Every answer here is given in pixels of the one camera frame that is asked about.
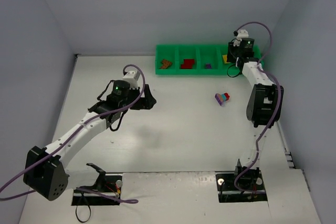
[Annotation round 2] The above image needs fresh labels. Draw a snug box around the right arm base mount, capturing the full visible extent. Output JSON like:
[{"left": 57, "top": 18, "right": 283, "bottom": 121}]
[{"left": 215, "top": 161, "right": 268, "bottom": 203}]

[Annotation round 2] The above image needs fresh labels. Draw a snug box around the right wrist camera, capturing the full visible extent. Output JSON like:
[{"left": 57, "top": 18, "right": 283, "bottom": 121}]
[{"left": 233, "top": 29, "right": 249, "bottom": 41}]

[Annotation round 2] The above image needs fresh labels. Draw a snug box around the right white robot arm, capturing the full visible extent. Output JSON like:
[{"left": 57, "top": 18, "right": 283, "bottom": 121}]
[{"left": 227, "top": 37, "right": 284, "bottom": 180}]

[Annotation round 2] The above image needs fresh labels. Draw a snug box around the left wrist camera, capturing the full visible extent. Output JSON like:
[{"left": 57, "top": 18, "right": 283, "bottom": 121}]
[{"left": 122, "top": 70, "right": 140, "bottom": 82}]

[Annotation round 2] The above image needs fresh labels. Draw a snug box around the pink teal red lego cluster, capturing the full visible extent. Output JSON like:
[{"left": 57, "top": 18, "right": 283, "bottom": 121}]
[{"left": 214, "top": 92, "right": 230, "bottom": 106}]

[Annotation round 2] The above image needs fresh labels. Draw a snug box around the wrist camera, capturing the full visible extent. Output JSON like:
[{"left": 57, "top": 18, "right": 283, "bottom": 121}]
[
  {"left": 122, "top": 70, "right": 140, "bottom": 82},
  {"left": 233, "top": 29, "right": 249, "bottom": 41}
]

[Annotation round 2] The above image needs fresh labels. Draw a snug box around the brown lego plate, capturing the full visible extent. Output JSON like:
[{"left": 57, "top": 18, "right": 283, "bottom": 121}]
[{"left": 159, "top": 59, "right": 173, "bottom": 70}]

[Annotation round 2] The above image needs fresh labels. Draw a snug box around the black loop cable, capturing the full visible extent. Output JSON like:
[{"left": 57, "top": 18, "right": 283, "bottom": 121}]
[{"left": 75, "top": 195, "right": 92, "bottom": 222}]

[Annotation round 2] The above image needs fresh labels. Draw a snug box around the red lego brick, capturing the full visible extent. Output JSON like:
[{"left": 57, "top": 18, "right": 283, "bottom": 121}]
[{"left": 180, "top": 59, "right": 195, "bottom": 69}]

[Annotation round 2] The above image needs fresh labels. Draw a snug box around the green compartment bin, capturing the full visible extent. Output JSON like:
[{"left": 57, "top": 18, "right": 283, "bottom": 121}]
[{"left": 154, "top": 44, "right": 265, "bottom": 77}]

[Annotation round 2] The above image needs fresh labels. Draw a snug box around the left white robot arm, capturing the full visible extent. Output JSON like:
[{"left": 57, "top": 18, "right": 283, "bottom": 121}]
[{"left": 23, "top": 80, "right": 156, "bottom": 201}]

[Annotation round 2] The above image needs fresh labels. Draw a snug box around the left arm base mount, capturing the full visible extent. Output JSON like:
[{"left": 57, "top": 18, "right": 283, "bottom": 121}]
[{"left": 71, "top": 163, "right": 123, "bottom": 206}]

